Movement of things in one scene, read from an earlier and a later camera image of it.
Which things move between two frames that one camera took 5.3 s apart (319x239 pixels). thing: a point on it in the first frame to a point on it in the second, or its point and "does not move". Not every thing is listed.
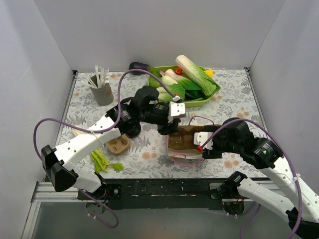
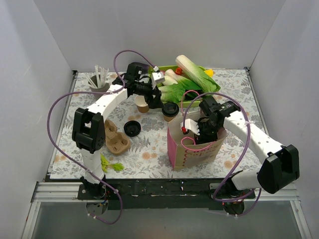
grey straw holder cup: x=103 y=95 does not move
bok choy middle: x=171 y=77 does not move
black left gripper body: x=168 y=125 to x=153 y=98
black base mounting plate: x=172 y=194 does not move
